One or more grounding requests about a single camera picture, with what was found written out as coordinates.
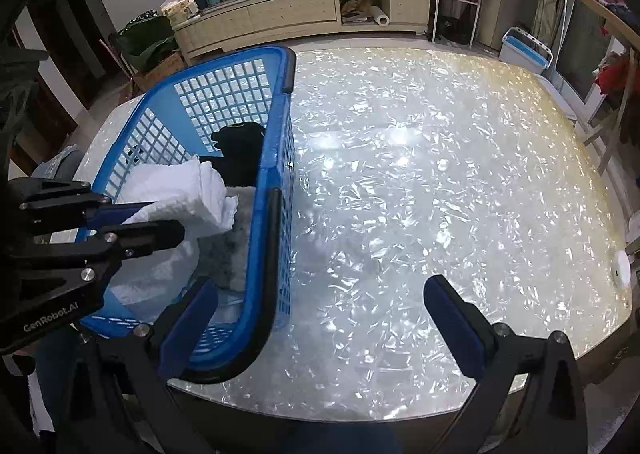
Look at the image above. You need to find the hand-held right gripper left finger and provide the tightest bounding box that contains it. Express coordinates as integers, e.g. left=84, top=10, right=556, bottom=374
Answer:
left=75, top=276, right=221, bottom=454

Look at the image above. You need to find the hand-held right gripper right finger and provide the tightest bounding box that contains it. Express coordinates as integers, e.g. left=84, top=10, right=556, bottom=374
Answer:
left=423, top=275, right=588, bottom=454

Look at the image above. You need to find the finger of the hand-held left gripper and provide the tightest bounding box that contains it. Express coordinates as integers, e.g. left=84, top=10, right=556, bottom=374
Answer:
left=17, top=178, right=161, bottom=235
left=10, top=220, right=187, bottom=290

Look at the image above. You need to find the large white towel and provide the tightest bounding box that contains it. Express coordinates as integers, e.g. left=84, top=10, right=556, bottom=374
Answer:
left=107, top=234, right=201, bottom=320

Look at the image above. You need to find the light blue cloth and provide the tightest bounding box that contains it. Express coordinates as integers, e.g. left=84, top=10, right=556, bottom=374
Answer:
left=212, top=286, right=248, bottom=320

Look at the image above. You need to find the small white textured towel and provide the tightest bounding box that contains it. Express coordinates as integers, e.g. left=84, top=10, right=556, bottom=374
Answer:
left=120, top=156, right=240, bottom=237

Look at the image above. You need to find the grey fluffy cloth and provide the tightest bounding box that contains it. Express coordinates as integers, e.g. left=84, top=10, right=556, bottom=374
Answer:
left=197, top=186, right=258, bottom=292

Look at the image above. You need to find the black plush toy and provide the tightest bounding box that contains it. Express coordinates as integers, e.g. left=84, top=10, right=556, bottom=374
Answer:
left=200, top=122, right=266, bottom=187

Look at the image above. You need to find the blue plastic basket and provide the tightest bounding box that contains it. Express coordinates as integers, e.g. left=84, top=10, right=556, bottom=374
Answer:
left=75, top=45, right=297, bottom=385

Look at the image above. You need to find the cardboard box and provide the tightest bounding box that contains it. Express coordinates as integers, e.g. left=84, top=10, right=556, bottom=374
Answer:
left=132, top=51, right=187, bottom=92

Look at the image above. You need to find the small white round device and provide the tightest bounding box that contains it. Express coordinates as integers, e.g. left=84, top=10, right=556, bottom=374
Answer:
left=614, top=250, right=632, bottom=290

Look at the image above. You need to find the dark wooden door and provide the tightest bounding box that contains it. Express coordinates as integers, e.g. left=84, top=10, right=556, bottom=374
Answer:
left=27, top=0, right=106, bottom=105

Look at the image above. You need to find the tissue box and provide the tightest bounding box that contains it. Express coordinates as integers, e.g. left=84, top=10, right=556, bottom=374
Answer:
left=161, top=0, right=198, bottom=27

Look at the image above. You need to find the beige television cabinet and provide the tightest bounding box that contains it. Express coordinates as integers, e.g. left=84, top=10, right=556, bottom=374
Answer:
left=172, top=0, right=432, bottom=67

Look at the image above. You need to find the blue and white bin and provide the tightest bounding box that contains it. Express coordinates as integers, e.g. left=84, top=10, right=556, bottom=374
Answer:
left=500, top=27, right=553, bottom=75

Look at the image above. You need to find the red cloth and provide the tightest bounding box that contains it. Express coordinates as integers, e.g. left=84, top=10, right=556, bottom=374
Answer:
left=595, top=51, right=631, bottom=95

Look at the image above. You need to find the glass sliding door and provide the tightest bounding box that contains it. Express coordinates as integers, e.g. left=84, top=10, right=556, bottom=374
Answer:
left=550, top=0, right=601, bottom=100

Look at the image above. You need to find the wooden side table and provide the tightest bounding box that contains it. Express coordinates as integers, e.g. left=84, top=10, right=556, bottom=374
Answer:
left=560, top=0, right=640, bottom=175

